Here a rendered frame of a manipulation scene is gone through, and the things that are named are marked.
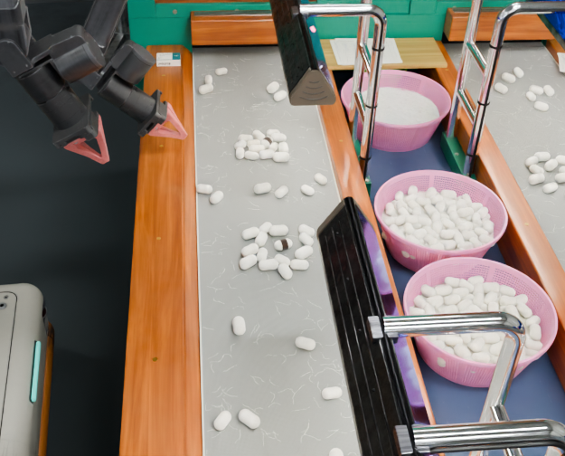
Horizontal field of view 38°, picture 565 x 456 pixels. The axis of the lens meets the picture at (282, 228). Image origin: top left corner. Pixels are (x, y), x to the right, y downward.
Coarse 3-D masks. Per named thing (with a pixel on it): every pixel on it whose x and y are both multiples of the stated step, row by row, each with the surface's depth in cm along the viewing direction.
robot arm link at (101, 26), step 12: (96, 0) 152; (108, 0) 152; (120, 0) 152; (96, 12) 153; (108, 12) 153; (120, 12) 154; (84, 24) 155; (96, 24) 154; (108, 24) 154; (96, 36) 155; (108, 36) 155
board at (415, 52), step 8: (320, 40) 217; (328, 40) 217; (400, 40) 218; (408, 40) 219; (416, 40) 219; (424, 40) 219; (432, 40) 219; (328, 48) 214; (400, 48) 215; (408, 48) 215; (416, 48) 215; (424, 48) 215; (432, 48) 215; (328, 56) 210; (400, 56) 211; (408, 56) 211; (416, 56) 212; (424, 56) 212; (432, 56) 212; (440, 56) 212; (328, 64) 207; (336, 64) 207; (384, 64) 208; (392, 64) 208; (400, 64) 208; (408, 64) 208; (416, 64) 208; (424, 64) 208; (432, 64) 209; (440, 64) 209
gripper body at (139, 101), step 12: (132, 96) 162; (144, 96) 164; (156, 96) 167; (120, 108) 163; (132, 108) 163; (144, 108) 164; (156, 108) 163; (144, 120) 165; (156, 120) 163; (144, 132) 164
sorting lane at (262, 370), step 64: (256, 64) 213; (256, 128) 189; (320, 128) 190; (320, 192) 171; (256, 256) 155; (256, 320) 142; (320, 320) 142; (256, 384) 131; (320, 384) 131; (256, 448) 122; (320, 448) 122
